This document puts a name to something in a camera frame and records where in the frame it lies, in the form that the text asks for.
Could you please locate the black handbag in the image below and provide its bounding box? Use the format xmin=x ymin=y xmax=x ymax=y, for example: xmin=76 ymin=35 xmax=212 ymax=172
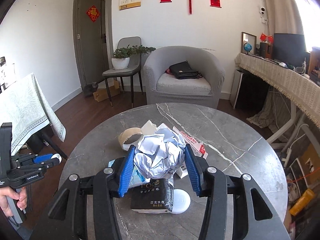
xmin=169 ymin=61 xmax=202 ymax=80

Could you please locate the wooden picture frame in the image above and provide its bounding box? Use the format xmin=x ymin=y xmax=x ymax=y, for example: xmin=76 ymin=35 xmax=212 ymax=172
xmin=241 ymin=32 xmax=257 ymax=55

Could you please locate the blue white tissue pack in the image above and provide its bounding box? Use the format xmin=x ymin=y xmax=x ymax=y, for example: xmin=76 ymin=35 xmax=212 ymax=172
xmin=107 ymin=157 xmax=150 ymax=189

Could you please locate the white paper ball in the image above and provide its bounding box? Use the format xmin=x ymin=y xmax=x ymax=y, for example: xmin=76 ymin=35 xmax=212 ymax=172
xmin=134 ymin=123 xmax=186 ymax=179

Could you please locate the person's left hand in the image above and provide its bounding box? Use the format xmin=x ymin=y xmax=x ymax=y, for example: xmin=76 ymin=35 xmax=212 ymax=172
xmin=0 ymin=186 xmax=28 ymax=218

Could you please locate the yellow bottle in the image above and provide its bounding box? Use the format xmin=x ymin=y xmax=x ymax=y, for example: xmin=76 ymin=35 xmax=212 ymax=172
xmin=289 ymin=189 xmax=315 ymax=216

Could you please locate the potted bonsai plant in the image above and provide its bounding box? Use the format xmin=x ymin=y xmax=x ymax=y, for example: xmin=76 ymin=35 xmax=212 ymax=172
xmin=112 ymin=45 xmax=156 ymax=70

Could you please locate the white torn cardboard box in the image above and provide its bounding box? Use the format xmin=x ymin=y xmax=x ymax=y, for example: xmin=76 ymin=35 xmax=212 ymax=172
xmin=134 ymin=120 xmax=208 ymax=179

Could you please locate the grey dining chair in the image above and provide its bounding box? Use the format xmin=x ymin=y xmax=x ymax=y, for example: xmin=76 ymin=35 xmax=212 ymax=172
xmin=102 ymin=36 xmax=143 ymax=107

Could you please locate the beige fringed desk cloth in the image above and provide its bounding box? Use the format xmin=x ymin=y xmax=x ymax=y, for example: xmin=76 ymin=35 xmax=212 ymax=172
xmin=235 ymin=53 xmax=320 ymax=126

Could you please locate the white patterned tablecloth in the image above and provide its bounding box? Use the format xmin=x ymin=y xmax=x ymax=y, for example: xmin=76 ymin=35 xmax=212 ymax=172
xmin=0 ymin=73 xmax=66 ymax=155

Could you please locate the small blue globe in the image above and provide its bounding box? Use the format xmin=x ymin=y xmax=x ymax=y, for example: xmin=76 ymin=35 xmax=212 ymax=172
xmin=243 ymin=42 xmax=252 ymax=55

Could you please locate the brown tape roll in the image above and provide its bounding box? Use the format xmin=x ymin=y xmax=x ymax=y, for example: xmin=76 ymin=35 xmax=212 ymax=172
xmin=118 ymin=127 xmax=143 ymax=151

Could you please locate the round grey marble table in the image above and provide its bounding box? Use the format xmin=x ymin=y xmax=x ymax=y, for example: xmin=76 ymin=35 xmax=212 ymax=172
xmin=58 ymin=102 xmax=288 ymax=240

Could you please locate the brown cardboard box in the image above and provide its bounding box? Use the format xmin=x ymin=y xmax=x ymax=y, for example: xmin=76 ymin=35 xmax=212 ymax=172
xmin=93 ymin=80 xmax=120 ymax=102

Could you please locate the grey armchair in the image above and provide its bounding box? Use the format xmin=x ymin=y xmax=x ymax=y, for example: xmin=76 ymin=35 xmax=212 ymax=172
xmin=143 ymin=46 xmax=225 ymax=108

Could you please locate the white plastic lid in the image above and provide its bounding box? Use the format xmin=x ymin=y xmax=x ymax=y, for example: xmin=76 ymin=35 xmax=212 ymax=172
xmin=171 ymin=189 xmax=191 ymax=215

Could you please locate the grey cat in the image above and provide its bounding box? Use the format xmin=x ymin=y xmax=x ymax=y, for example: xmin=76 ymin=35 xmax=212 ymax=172
xmin=82 ymin=82 xmax=99 ymax=98

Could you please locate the black tissue pack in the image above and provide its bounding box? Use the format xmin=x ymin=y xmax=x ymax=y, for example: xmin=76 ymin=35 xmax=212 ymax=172
xmin=131 ymin=178 xmax=174 ymax=214

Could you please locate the red fu door sticker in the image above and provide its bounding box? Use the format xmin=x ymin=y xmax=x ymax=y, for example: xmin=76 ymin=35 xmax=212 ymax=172
xmin=86 ymin=5 xmax=100 ymax=22

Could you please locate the grey door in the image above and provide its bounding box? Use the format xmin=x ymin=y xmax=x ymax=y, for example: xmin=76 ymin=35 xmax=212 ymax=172
xmin=73 ymin=0 xmax=109 ymax=89

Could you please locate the black computer monitor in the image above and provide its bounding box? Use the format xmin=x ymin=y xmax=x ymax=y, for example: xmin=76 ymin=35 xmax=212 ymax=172
xmin=272 ymin=33 xmax=306 ymax=67

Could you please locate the white security camera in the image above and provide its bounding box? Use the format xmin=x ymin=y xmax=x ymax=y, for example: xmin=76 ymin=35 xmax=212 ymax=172
xmin=259 ymin=7 xmax=266 ymax=17

